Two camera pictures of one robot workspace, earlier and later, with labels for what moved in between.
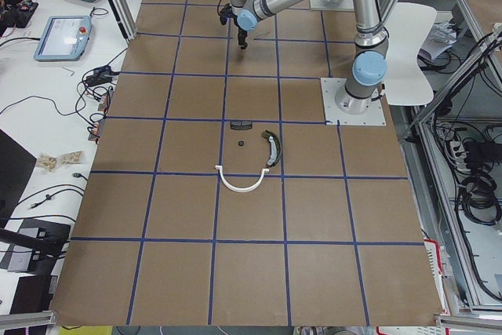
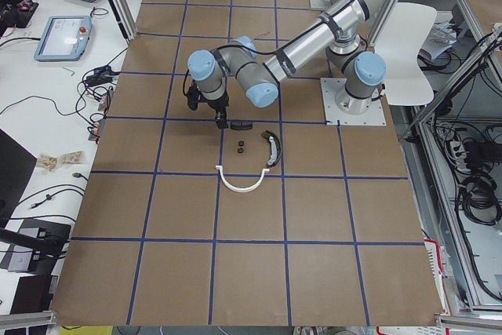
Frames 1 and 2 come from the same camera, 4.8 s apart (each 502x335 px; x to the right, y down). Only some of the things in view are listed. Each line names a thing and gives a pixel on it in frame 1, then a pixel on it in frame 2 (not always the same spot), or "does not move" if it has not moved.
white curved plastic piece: (251, 188) does not move
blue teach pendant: (63, 38) does not move
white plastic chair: (405, 84) does not move
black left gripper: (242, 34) → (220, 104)
